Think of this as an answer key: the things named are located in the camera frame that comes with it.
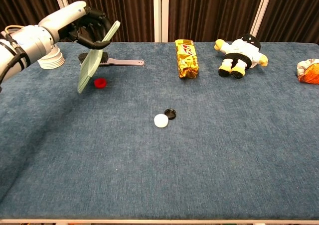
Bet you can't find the blue table cloth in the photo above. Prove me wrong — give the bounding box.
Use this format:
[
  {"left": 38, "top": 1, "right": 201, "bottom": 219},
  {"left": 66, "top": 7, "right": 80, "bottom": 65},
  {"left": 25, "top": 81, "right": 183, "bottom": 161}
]
[{"left": 0, "top": 41, "right": 319, "bottom": 221}]

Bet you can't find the dark brown curtain panel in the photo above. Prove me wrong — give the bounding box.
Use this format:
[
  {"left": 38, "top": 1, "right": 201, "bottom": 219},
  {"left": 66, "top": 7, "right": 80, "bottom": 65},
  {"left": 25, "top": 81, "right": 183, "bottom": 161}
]
[
  {"left": 62, "top": 0, "right": 155, "bottom": 43},
  {"left": 168, "top": 0, "right": 268, "bottom": 43},
  {"left": 0, "top": 0, "right": 72, "bottom": 46},
  {"left": 256, "top": 0, "right": 319, "bottom": 46}
]

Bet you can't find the yellow gold snack pack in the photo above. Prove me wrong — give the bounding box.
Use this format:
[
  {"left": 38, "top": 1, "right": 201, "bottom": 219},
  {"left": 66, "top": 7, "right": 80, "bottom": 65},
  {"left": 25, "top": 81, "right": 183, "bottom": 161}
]
[{"left": 174, "top": 39, "right": 200, "bottom": 79}]

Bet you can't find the small green hand broom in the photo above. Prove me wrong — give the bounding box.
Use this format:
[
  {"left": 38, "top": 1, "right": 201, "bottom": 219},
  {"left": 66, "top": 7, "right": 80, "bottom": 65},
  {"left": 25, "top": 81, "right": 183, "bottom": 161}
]
[{"left": 77, "top": 20, "right": 121, "bottom": 94}]

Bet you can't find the crumpled orange white snack bag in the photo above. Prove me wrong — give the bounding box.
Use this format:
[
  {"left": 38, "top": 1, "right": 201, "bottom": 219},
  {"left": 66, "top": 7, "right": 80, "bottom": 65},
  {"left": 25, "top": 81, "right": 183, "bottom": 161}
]
[{"left": 296, "top": 58, "right": 319, "bottom": 85}]

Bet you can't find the red bottle cap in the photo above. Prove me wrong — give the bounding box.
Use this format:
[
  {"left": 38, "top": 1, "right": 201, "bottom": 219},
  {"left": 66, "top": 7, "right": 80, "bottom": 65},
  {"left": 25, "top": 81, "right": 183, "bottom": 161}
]
[{"left": 94, "top": 77, "right": 107, "bottom": 89}]

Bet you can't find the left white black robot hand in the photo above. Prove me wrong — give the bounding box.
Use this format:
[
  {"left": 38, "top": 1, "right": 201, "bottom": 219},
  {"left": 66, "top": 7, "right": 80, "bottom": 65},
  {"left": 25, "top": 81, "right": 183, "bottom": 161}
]
[{"left": 38, "top": 0, "right": 113, "bottom": 49}]

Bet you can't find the black bristle brush pale handle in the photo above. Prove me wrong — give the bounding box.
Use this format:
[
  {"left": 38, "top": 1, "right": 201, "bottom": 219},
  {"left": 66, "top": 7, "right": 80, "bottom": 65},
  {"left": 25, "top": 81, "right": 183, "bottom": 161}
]
[{"left": 78, "top": 52, "right": 146, "bottom": 67}]

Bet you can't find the white double partition post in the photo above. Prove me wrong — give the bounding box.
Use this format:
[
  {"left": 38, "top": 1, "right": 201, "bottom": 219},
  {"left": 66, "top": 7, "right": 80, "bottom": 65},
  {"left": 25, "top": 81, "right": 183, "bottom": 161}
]
[{"left": 153, "top": 0, "right": 170, "bottom": 43}]

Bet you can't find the black white yellow plush doll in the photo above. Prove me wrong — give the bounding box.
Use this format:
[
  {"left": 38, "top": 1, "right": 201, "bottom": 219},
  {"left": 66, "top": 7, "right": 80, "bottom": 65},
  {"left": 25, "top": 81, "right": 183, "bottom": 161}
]
[{"left": 213, "top": 33, "right": 269, "bottom": 80}]

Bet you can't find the white bottle cap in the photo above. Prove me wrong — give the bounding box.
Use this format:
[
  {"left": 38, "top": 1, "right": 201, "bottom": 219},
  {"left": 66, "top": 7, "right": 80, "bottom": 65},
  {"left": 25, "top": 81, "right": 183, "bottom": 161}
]
[{"left": 154, "top": 113, "right": 169, "bottom": 128}]

